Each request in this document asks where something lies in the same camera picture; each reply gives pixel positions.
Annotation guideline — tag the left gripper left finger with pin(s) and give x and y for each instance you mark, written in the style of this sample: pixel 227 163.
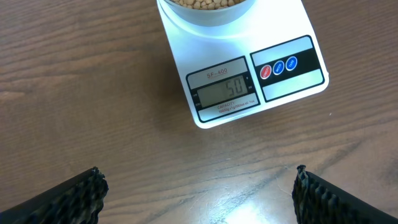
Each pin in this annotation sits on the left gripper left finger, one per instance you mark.
pixel 76 200

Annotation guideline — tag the white digital kitchen scale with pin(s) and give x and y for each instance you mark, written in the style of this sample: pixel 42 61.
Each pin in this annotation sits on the white digital kitchen scale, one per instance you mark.
pixel 268 57

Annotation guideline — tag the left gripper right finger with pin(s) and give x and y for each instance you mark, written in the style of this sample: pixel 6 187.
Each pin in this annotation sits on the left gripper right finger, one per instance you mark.
pixel 320 202

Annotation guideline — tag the soybeans in bowl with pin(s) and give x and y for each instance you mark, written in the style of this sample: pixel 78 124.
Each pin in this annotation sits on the soybeans in bowl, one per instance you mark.
pixel 207 4

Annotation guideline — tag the grey round bowl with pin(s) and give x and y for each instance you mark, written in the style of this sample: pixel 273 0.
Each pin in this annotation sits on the grey round bowl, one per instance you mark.
pixel 217 17

